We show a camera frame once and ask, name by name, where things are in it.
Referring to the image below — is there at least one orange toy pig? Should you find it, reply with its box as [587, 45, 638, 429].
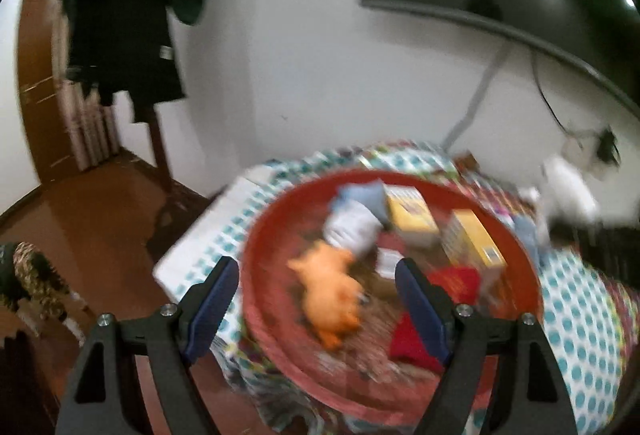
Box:
[287, 240, 367, 350]

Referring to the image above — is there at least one brown wooden door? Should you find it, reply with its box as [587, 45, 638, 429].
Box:
[17, 0, 83, 186]

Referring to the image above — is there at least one white mattress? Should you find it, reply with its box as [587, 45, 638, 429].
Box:
[152, 165, 281, 303]

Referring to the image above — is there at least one round red tray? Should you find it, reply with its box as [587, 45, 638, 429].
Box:
[240, 169, 543, 427]

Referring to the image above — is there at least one blue cloth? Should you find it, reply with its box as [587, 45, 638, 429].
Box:
[515, 215, 541, 261]
[334, 181, 391, 231]

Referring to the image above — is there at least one black cable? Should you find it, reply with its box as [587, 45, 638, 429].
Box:
[530, 50, 608, 140]
[440, 42, 513, 150]

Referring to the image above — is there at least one dark green jacket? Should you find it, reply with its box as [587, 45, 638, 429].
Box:
[62, 0, 208, 123]

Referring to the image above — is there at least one white wall socket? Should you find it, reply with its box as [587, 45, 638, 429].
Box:
[562, 125, 623, 170]

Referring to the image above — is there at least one small white box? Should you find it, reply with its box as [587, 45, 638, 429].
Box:
[375, 245, 406, 278]

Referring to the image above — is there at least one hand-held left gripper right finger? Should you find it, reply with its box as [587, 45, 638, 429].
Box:
[395, 257, 578, 435]

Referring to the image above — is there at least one yellow cardboard box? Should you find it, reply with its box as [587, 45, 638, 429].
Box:
[442, 209, 507, 296]
[384, 185, 441, 246]

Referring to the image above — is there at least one white cloth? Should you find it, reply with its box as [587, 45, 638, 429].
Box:
[537, 154, 601, 228]

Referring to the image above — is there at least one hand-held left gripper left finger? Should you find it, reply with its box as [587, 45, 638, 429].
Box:
[55, 256, 241, 435]

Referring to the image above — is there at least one polka dot blanket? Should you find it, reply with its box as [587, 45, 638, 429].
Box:
[210, 140, 640, 435]

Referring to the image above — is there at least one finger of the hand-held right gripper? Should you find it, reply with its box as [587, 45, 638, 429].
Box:
[550, 220, 640, 268]

